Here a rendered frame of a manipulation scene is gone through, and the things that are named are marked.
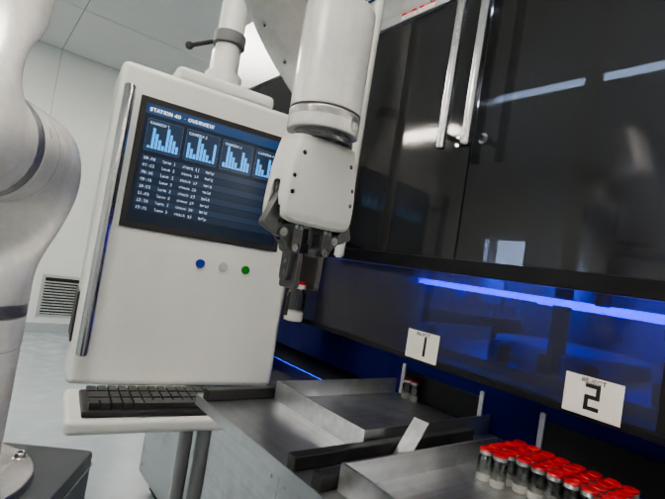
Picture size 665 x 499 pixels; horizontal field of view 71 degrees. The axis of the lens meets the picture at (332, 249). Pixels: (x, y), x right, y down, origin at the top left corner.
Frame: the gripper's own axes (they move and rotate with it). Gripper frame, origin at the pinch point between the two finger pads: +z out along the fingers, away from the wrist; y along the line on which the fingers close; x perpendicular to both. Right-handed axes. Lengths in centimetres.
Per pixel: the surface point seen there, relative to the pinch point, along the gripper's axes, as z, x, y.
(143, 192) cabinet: -11, -69, 0
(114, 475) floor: 114, -188, -41
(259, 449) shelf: 26.8, -13.0, -6.7
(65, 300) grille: 79, -521, -62
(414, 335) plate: 11, -22, -47
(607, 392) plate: 11, 17, -47
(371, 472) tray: 24.7, 2.0, -14.6
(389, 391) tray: 26, -32, -53
